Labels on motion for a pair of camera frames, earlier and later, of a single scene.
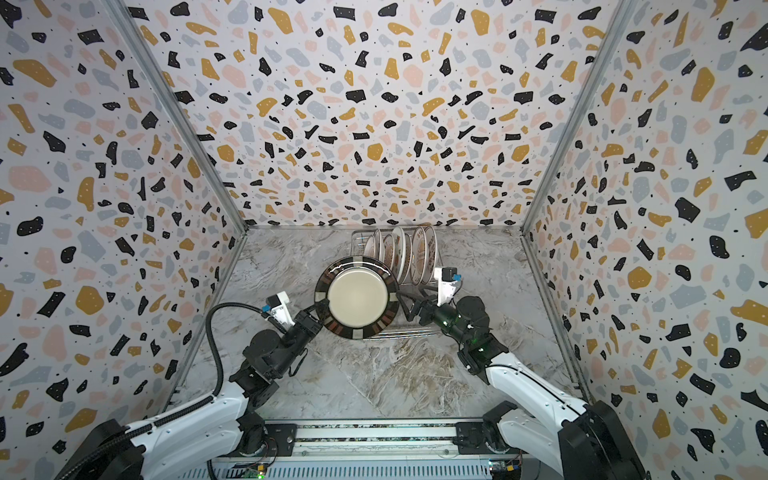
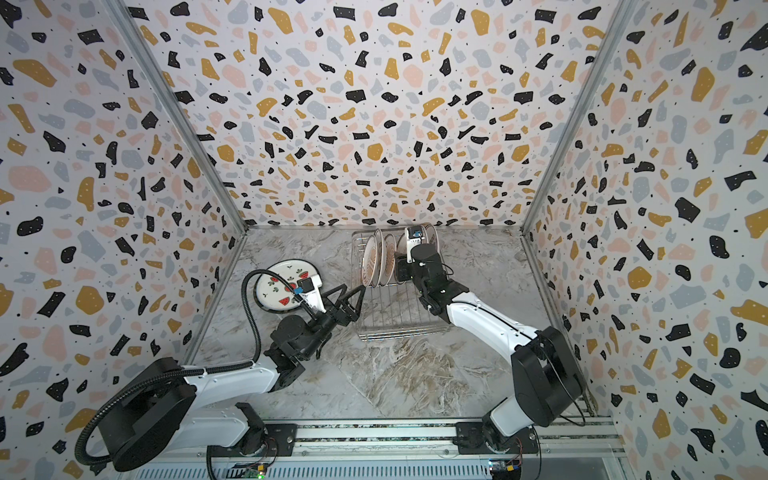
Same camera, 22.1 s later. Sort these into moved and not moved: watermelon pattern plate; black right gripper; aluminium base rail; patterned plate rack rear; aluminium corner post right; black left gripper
Moved: watermelon pattern plate; black left gripper; black right gripper
Not moved: aluminium base rail; patterned plate rack rear; aluminium corner post right
